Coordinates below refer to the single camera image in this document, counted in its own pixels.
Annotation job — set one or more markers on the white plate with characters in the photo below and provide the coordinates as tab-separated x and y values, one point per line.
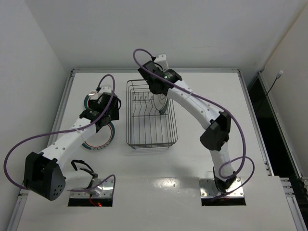
160	101

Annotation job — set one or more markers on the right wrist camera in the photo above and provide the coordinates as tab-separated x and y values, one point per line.
157	65

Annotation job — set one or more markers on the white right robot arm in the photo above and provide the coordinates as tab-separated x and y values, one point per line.
216	123

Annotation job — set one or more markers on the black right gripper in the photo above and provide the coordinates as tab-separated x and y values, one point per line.
157	87

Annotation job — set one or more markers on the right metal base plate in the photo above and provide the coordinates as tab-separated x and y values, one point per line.
208	189

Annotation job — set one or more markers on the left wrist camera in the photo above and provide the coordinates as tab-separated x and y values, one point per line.
99	91

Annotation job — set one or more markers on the blue patterned green plate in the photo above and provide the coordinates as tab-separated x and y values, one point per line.
164	107

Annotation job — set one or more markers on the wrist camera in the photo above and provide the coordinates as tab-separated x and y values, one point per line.
157	65
99	91

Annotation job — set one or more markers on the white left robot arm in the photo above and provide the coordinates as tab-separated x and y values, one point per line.
53	171

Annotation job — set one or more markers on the metal base plate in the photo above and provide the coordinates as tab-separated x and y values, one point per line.
103	191
208	189

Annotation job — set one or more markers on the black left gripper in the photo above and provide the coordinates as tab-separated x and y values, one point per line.
106	119

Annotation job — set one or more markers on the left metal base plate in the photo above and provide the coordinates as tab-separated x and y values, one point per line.
103	191

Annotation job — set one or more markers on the grey wire dish rack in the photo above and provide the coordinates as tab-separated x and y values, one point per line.
145	127

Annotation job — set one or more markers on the green red rimmed plate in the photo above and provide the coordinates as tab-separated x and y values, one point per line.
86	101
101	139

